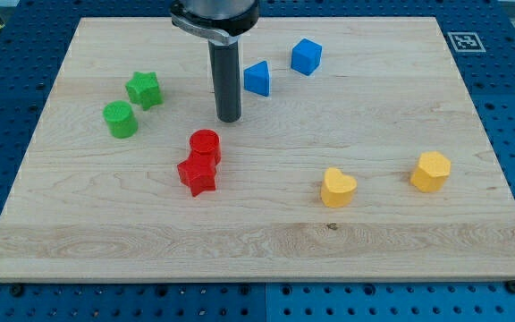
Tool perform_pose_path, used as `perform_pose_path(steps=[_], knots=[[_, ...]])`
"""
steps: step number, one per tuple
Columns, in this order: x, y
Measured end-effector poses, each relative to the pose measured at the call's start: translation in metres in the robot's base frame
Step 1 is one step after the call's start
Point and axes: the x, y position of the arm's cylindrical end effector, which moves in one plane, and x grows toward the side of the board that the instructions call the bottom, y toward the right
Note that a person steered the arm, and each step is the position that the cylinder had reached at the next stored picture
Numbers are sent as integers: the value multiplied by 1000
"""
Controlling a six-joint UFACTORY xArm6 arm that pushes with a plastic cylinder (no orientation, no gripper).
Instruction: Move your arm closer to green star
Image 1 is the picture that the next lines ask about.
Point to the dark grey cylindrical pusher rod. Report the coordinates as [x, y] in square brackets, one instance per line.
[225, 69]

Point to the white fiducial marker tag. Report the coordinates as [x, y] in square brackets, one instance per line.
[466, 42]

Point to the green star block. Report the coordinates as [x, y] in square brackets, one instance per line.
[144, 90]

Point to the blue cube block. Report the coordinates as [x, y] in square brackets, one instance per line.
[306, 56]

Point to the yellow hexagon block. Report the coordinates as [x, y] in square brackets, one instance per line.
[431, 171]

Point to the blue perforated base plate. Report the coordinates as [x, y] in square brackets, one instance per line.
[33, 44]

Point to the light wooden board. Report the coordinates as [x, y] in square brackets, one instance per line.
[86, 207]

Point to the red cylinder block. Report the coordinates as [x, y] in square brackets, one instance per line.
[206, 142]

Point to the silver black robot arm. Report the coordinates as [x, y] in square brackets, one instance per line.
[220, 23]

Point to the green cylinder block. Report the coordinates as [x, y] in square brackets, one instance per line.
[120, 119]

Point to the yellow heart block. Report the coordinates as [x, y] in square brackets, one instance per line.
[337, 189]

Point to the blue triangle block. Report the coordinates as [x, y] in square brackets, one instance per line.
[257, 79]

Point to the red star block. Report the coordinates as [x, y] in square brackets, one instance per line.
[198, 173]

